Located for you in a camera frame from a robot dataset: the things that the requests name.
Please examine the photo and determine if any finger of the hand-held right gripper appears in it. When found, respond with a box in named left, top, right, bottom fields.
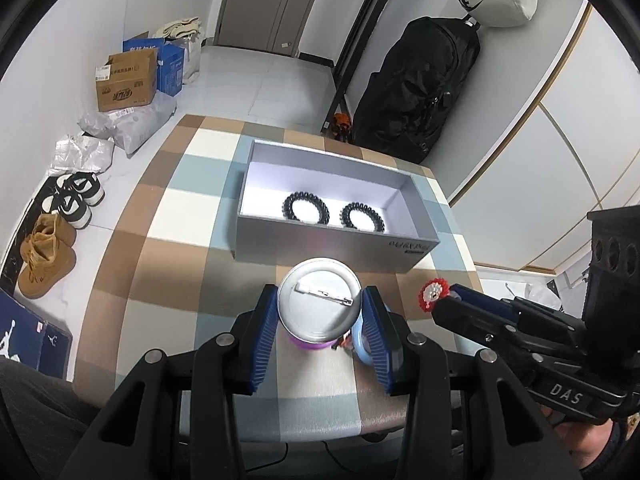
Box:
left=431, top=299, right=506, bottom=351
left=450, top=284, right=518, bottom=321

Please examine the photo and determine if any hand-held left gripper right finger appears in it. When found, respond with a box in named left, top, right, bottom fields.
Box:
left=361, top=286, right=583, bottom=480

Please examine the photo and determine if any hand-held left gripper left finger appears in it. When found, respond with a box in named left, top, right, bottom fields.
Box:
left=65, top=284, right=279, bottom=480

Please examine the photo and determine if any light blue ring keychain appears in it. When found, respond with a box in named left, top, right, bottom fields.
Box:
left=349, top=317, right=382, bottom=367

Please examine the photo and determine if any red white crochet flower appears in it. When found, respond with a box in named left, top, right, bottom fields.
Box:
left=417, top=278, right=451, bottom=315

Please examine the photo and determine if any round purple-rimmed pin badge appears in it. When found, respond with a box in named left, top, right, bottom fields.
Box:
left=276, top=257, right=363, bottom=351

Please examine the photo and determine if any grey cardboard box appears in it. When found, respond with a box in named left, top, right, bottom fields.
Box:
left=234, top=140, right=441, bottom=274

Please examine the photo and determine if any person's right hand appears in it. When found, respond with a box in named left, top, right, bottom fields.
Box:
left=542, top=406, right=623, bottom=471

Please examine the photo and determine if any white sliding wardrobe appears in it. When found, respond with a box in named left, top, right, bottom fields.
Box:
left=447, top=0, right=640, bottom=276

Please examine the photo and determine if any orange black tool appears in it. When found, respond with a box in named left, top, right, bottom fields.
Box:
left=327, top=112, right=355, bottom=141

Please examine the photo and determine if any black backpack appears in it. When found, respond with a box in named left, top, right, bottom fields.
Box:
left=352, top=16, right=482, bottom=165

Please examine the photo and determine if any brown suede boot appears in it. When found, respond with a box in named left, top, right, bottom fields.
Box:
left=32, top=212, right=77, bottom=261
left=17, top=240, right=77, bottom=300

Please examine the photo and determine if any black white sneaker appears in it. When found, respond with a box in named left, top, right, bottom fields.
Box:
left=42, top=191, right=93, bottom=230
left=56, top=172, right=105, bottom=207

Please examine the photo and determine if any grey plastic parcel bag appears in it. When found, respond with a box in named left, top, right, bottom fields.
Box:
left=77, top=92, right=178, bottom=156

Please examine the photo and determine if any dark blue shoebox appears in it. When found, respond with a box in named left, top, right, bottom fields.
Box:
left=0, top=287, right=73, bottom=381

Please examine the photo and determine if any person's dark trouser leg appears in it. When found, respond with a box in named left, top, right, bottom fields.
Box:
left=0, top=360, right=101, bottom=480

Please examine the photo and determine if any white plastic parcel bag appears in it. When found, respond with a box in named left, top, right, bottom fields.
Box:
left=50, top=134, right=116, bottom=177

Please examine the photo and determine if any blue cardboard box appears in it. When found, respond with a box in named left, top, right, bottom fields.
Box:
left=123, top=37, right=186, bottom=97

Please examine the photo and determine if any brown cardboard box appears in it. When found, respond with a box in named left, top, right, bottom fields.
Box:
left=95, top=49, right=160, bottom=112

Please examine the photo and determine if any beige canvas tote bag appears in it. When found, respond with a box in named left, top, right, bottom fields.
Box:
left=157, top=16, right=206, bottom=85

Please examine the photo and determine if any black metal stand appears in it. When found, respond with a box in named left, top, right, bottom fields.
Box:
left=320, top=0, right=418, bottom=136

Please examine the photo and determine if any grey door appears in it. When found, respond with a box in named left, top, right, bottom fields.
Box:
left=216, top=0, right=343, bottom=58

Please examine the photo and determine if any black spiral hair tie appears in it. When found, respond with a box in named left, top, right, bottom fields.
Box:
left=339, top=202, right=386, bottom=233
left=282, top=191, right=329, bottom=224

